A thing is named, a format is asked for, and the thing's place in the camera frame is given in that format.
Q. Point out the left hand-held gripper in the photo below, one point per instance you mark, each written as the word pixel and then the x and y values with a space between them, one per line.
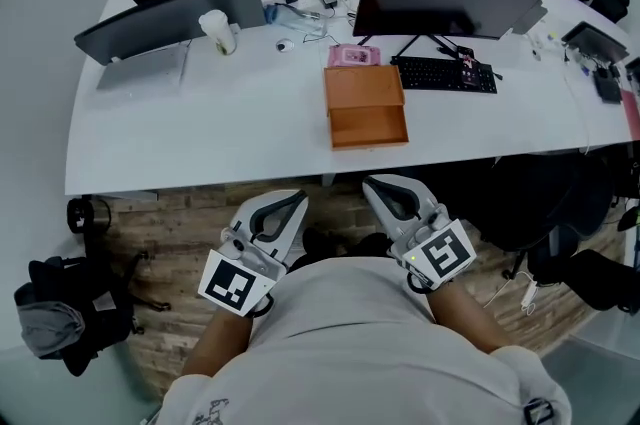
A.
pixel 235 285

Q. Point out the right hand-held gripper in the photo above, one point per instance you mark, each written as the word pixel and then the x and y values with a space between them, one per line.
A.
pixel 440 258

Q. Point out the orange box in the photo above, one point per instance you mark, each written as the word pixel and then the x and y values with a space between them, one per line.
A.
pixel 360 85

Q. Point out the person's left forearm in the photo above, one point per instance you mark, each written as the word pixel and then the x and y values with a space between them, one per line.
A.
pixel 220 338

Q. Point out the person's right forearm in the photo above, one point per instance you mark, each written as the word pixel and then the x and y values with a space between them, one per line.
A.
pixel 465 318

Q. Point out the person's black shoe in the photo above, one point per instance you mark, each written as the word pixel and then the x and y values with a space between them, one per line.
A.
pixel 367 245
pixel 305 245

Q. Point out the black office chair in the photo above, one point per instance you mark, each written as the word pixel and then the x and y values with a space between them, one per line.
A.
pixel 100 303
pixel 590 278
pixel 540 208

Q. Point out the person's white t-shirt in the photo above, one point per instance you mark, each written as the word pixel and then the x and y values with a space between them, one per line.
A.
pixel 350 348

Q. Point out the black smartphone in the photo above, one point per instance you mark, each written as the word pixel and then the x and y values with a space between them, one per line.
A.
pixel 469 73

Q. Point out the pink wet wipes pack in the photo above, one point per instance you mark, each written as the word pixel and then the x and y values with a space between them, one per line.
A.
pixel 352 55

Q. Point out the round desk grommet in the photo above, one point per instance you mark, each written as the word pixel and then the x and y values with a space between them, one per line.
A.
pixel 285 45

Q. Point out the small metal waste bin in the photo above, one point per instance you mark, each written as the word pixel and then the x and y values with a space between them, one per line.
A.
pixel 80 215

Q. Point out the white lidded paper cup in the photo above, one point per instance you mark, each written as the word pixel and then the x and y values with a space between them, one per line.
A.
pixel 217 30

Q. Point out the white power strip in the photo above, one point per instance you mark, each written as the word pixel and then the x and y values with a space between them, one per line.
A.
pixel 542 45

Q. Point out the short grey desk divider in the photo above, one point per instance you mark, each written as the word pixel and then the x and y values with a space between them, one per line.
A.
pixel 530 20

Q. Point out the dark left monitor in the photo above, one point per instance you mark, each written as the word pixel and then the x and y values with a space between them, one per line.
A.
pixel 170 18

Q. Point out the small black keyboard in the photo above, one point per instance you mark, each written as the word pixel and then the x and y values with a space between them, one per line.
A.
pixel 607 85

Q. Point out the grey cloth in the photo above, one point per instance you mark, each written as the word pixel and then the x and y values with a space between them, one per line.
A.
pixel 50 330

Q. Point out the red folder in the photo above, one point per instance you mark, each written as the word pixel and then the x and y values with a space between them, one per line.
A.
pixel 631 113

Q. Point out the small black monitor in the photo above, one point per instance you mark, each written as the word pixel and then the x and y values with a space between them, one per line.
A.
pixel 595 40

